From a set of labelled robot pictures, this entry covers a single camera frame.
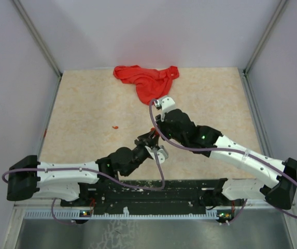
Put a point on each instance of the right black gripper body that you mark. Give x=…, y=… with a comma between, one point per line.
x=165, y=129

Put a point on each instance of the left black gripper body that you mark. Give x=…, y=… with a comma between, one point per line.
x=140, y=146

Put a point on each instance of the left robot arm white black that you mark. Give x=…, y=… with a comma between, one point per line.
x=29, y=178

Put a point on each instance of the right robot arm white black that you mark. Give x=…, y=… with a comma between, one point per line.
x=275, y=181

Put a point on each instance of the red crumpled cloth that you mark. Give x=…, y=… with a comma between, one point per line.
x=149, y=83

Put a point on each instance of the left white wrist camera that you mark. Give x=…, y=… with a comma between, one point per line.
x=157, y=153

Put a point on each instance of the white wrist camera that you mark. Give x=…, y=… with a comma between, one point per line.
x=157, y=153
x=165, y=104

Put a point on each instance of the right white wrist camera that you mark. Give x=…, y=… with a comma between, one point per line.
x=165, y=104

